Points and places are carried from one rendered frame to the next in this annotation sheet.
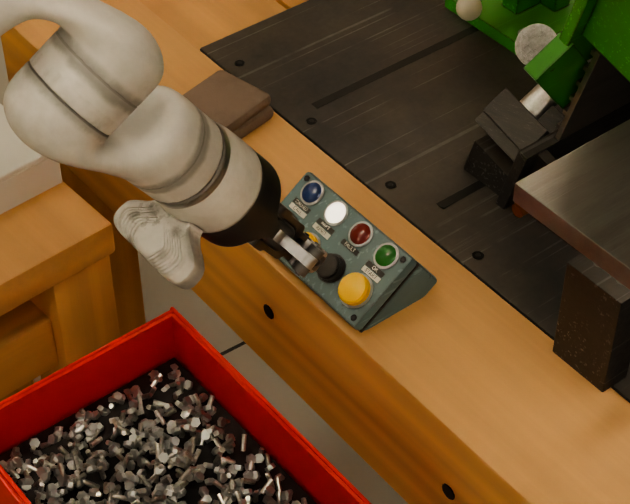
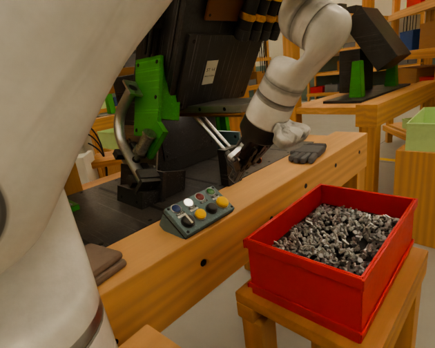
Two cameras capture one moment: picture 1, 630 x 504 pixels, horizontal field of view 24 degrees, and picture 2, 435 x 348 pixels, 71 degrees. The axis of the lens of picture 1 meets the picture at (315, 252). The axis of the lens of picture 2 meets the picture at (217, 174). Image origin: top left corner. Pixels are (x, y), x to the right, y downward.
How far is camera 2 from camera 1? 1.30 m
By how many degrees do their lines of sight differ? 82
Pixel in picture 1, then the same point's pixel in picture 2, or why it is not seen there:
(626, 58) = (173, 113)
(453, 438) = (269, 195)
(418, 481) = not seen: hidden behind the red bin
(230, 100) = (90, 251)
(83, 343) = not seen: outside the picture
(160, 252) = (301, 128)
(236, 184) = not seen: hidden behind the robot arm
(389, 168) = (139, 221)
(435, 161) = (137, 214)
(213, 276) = (170, 297)
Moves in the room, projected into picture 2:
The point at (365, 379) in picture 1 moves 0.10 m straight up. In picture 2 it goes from (244, 221) to (239, 183)
